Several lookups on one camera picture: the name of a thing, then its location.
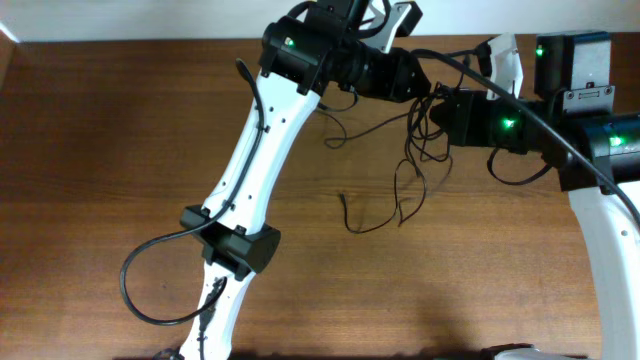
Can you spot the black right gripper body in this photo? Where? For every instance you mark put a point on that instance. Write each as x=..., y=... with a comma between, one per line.
x=477, y=125

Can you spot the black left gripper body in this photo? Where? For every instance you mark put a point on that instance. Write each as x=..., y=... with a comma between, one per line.
x=409, y=73

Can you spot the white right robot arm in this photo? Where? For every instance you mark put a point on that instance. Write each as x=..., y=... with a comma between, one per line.
x=574, y=129

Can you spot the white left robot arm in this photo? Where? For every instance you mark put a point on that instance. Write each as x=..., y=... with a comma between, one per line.
x=316, y=43

